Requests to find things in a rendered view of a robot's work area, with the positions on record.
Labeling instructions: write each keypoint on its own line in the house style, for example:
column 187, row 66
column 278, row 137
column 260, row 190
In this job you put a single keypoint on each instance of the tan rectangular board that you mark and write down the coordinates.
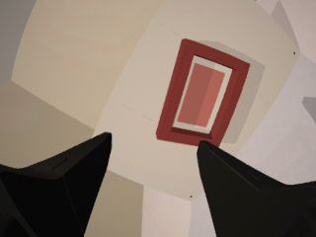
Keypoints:
column 240, row 28

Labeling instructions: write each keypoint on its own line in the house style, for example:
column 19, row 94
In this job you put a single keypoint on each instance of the dark red picture frame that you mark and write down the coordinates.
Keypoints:
column 203, row 95

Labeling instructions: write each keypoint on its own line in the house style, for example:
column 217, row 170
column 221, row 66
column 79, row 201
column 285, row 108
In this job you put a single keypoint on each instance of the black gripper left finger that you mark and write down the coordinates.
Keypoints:
column 55, row 197

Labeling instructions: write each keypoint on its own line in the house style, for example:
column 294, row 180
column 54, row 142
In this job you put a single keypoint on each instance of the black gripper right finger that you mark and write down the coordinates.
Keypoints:
column 243, row 202

